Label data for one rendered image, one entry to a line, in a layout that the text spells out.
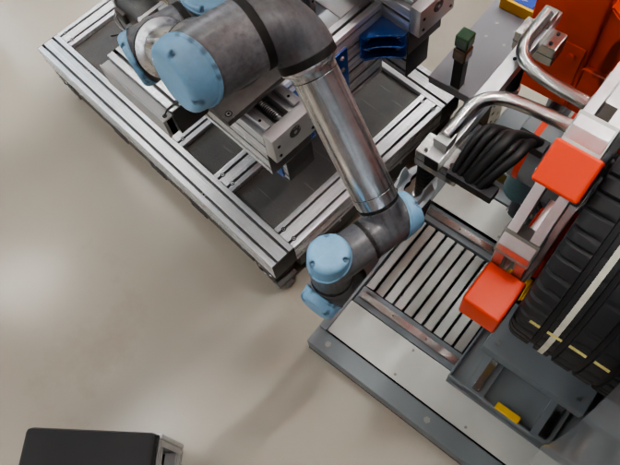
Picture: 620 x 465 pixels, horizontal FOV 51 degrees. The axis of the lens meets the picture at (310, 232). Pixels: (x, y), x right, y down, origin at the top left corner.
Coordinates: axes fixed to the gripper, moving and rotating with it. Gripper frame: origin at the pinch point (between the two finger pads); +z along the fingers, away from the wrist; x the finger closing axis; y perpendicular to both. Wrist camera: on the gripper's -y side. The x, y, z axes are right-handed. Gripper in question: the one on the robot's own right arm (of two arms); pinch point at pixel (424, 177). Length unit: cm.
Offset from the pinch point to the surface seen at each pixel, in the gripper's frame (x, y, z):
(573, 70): -8, -17, 54
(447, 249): 0, -77, 22
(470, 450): -39, -75, -25
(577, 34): -5, -6, 54
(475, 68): 19, -38, 58
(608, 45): -12, -7, 56
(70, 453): 39, -49, -91
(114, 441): 32, -49, -82
